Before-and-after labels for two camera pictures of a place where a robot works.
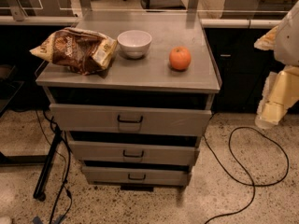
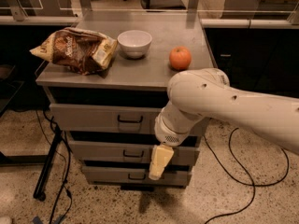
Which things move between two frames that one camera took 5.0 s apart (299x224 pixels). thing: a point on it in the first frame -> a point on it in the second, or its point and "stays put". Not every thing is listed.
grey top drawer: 131,119 stays put
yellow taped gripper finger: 280,91 -> 172,128
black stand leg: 43,177 stays put
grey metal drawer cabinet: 140,121 stays put
